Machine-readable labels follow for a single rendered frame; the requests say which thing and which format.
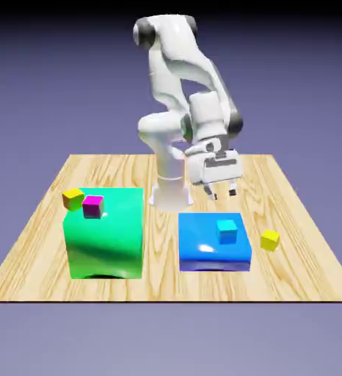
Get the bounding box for large green box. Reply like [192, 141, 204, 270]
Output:
[62, 187, 145, 280]

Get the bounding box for small yellow cube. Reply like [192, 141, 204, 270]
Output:
[260, 229, 280, 253]
[61, 187, 86, 212]

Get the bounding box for large blue box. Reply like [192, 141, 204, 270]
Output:
[178, 212, 253, 272]

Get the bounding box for small magenta cube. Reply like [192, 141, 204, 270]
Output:
[81, 195, 105, 220]

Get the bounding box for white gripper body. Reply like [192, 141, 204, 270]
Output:
[187, 149, 244, 186]

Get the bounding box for small cyan cube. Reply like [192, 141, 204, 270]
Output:
[216, 219, 239, 245]

